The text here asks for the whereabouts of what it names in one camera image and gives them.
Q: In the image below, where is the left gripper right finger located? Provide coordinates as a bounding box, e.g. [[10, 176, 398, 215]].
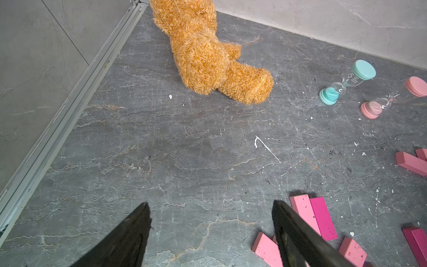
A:
[[272, 200, 352, 267]]

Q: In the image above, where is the pink block right tilted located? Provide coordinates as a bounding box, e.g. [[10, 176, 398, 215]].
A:
[[339, 237, 367, 267]]

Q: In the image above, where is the light pink block tilted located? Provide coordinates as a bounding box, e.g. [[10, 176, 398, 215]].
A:
[[252, 232, 283, 267]]

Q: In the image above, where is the teal sand timer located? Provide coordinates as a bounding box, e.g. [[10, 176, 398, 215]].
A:
[[319, 60, 377, 105]]

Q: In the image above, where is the light pink block upper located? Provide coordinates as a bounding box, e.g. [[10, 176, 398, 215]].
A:
[[290, 195, 321, 235]]

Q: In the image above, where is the magenta block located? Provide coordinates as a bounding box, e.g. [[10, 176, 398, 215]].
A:
[[310, 197, 338, 241], [402, 227, 427, 267]]

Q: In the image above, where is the pink sand timer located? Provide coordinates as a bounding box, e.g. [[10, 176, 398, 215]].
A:
[[360, 76, 427, 119]]

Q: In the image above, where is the pink block carried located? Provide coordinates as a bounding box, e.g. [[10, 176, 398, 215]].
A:
[[415, 148, 427, 161], [395, 151, 427, 177]]

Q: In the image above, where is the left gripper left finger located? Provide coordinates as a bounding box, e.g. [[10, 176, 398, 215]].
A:
[[72, 202, 152, 267]]

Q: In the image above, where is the brown teddy bear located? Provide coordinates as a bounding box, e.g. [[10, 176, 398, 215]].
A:
[[150, 0, 274, 105]]

